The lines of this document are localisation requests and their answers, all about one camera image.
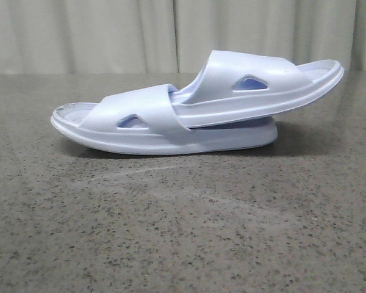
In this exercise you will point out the white pleated curtain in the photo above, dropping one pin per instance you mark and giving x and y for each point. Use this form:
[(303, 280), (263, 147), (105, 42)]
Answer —
[(174, 36)]

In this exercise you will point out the light blue slipper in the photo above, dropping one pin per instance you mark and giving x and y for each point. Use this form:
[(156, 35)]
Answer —
[(234, 86), (144, 122)]

